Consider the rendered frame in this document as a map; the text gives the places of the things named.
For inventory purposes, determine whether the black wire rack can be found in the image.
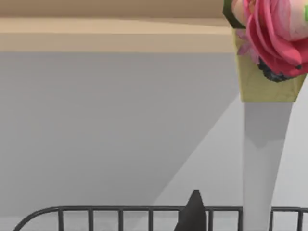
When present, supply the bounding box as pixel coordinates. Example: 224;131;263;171
12;205;308;231

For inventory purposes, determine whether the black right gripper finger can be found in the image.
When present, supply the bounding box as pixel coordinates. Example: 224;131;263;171
173;189;208;231

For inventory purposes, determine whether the wooden cupboard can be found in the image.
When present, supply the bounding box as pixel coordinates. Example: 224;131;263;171
0;0;235;53

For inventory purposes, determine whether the pink flower in olive pot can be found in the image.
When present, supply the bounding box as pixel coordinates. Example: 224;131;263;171
222;0;308;103

